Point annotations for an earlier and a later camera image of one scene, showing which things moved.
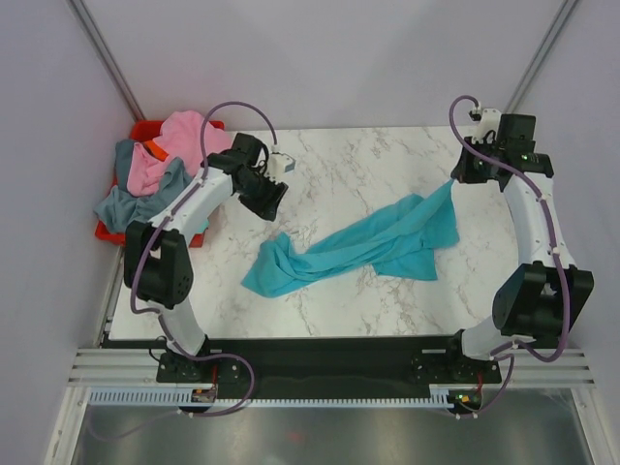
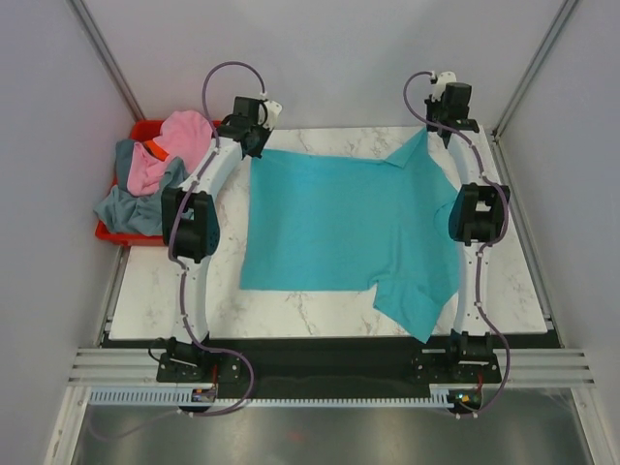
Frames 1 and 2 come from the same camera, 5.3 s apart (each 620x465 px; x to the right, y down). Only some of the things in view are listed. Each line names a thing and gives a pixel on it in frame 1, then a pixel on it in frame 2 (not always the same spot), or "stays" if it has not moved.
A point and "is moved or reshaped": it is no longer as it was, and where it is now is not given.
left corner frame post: x=85 y=20 stays
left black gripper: x=266 y=207 → x=265 y=134
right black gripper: x=463 y=171 → x=430 y=105
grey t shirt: x=120 y=207 stays
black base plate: x=397 y=360 stays
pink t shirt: x=180 y=137 stays
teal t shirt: x=399 y=242 is moved or reshaped
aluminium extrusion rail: x=130 y=367 stays
